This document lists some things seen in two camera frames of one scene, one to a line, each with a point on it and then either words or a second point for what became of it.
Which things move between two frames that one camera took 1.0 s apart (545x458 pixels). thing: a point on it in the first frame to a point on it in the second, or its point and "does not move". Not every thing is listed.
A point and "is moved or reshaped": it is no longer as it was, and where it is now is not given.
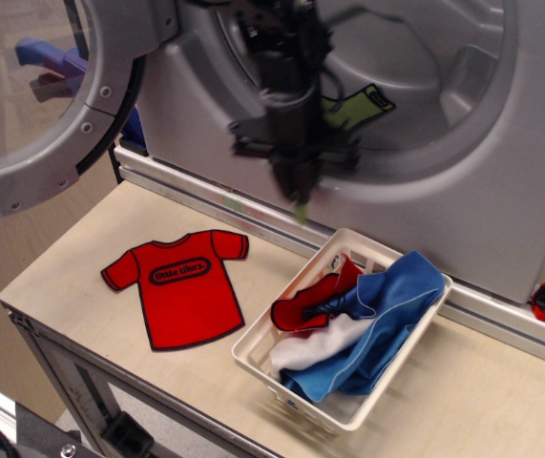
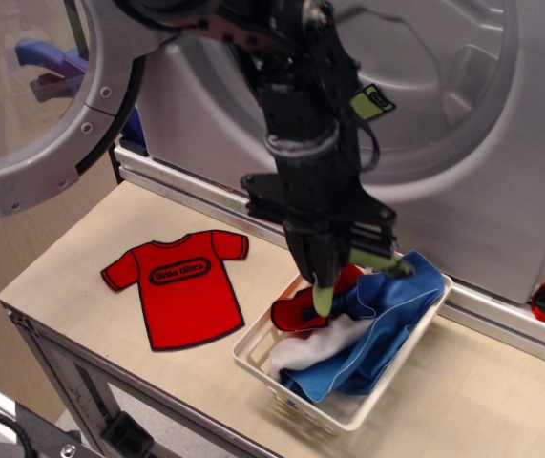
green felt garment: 301,213 is moved or reshaped
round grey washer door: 48,82 does not move
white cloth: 339,335 does not move
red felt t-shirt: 184,285 does not move
